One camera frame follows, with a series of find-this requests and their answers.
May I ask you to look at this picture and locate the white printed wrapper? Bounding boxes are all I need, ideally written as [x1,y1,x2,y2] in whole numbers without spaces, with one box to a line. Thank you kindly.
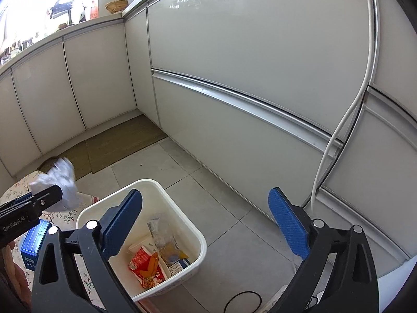
[128,238,157,254]

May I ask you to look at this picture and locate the large brown floor mat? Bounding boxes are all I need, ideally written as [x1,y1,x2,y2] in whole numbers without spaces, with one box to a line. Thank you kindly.
[85,114,169,174]

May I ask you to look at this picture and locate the person's left hand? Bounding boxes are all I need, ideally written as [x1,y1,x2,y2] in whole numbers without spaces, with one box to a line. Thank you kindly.
[0,241,32,309]

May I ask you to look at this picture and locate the clear plastic bag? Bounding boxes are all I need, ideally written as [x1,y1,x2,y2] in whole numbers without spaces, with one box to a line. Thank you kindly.
[147,214,178,251]

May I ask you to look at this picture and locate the red snack packet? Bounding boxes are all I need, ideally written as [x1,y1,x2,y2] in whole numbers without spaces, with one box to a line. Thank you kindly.
[128,246,170,289]

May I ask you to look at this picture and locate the black floor cable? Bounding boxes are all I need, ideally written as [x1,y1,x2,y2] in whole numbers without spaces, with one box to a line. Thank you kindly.
[224,291,263,313]

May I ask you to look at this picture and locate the white plastic bin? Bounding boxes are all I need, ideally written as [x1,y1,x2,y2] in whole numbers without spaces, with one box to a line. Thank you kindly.
[76,179,208,302]

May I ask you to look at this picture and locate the blue white carton box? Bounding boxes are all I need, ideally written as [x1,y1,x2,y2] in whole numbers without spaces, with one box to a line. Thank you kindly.
[20,220,50,271]

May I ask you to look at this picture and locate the wicker basket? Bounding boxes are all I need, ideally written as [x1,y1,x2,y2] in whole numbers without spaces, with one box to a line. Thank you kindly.
[105,0,131,14]

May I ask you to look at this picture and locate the large orange carrot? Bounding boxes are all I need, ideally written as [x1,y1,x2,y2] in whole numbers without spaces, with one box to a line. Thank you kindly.
[143,252,161,278]

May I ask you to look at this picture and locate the white hose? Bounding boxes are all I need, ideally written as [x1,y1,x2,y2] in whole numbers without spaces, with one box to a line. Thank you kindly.
[310,0,376,223]

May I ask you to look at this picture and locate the floral tablecloth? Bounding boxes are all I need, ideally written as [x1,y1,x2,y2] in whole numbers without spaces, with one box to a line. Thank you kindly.
[0,170,105,313]

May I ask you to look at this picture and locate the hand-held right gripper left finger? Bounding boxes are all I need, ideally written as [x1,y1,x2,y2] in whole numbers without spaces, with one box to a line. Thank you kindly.
[31,189,143,313]

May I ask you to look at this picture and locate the white kitchen cabinets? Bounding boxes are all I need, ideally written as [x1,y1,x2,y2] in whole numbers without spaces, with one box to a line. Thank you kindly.
[0,0,417,287]

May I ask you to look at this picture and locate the small brown floor mat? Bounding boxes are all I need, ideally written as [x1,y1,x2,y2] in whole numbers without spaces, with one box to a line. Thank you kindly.
[40,140,92,182]

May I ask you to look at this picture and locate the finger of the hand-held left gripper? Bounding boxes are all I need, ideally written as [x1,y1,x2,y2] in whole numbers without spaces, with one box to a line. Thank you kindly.
[0,185,63,218]
[0,192,34,208]

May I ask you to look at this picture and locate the white paper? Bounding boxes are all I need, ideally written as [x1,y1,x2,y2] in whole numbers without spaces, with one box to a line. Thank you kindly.
[31,157,79,210]

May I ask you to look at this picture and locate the light blue yellow wrapper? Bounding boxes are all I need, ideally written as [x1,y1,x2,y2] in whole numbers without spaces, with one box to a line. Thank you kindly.
[161,241,191,269]

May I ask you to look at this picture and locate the black dish rack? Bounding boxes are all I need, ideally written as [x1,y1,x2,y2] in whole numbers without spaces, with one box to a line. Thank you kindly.
[48,2,76,25]

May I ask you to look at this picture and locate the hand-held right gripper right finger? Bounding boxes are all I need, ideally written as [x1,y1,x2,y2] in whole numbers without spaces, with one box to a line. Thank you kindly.
[268,187,380,313]

